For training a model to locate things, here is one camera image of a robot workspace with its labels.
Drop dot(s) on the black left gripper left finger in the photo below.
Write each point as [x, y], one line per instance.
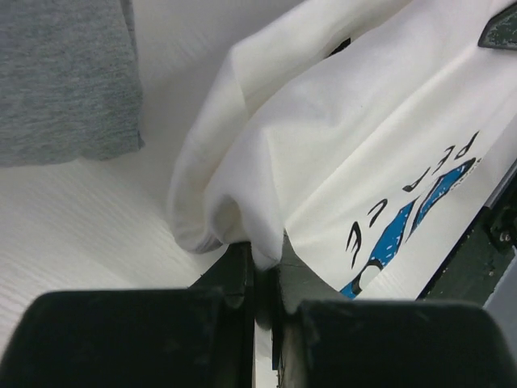
[200, 336]

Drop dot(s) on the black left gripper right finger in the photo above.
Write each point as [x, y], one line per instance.
[321, 339]

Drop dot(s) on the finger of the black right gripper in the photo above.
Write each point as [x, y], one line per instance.
[501, 31]

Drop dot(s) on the white daisy print t-shirt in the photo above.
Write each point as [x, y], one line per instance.
[368, 134]

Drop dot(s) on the folded grey t-shirt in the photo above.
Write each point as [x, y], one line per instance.
[70, 86]

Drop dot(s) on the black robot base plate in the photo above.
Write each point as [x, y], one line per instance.
[476, 264]

